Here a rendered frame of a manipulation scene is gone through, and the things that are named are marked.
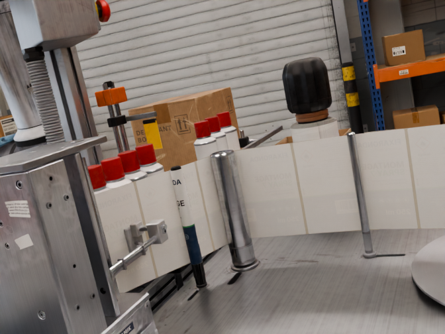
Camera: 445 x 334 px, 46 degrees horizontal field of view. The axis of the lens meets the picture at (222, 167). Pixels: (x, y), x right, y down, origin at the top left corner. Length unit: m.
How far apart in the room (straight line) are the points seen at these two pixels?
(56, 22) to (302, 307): 0.56
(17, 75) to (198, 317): 0.67
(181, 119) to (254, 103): 3.80
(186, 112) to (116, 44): 4.22
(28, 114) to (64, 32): 0.34
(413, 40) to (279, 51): 1.33
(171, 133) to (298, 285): 0.97
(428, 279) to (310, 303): 0.15
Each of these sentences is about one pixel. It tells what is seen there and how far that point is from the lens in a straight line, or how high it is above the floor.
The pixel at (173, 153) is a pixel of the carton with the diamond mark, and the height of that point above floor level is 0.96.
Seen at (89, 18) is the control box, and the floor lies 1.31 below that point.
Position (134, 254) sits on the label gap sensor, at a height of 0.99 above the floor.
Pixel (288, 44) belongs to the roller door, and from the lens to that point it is 5.30.
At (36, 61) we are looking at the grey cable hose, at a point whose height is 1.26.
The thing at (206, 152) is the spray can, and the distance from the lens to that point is 1.16.
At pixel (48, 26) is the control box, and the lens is 0.89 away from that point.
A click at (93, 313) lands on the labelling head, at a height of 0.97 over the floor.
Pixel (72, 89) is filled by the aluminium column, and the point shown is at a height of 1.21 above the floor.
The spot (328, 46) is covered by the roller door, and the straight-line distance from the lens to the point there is 5.27.
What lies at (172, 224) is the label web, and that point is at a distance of 0.78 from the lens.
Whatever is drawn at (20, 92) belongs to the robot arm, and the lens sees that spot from 1.18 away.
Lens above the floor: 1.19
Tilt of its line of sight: 11 degrees down
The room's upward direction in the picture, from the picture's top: 12 degrees counter-clockwise
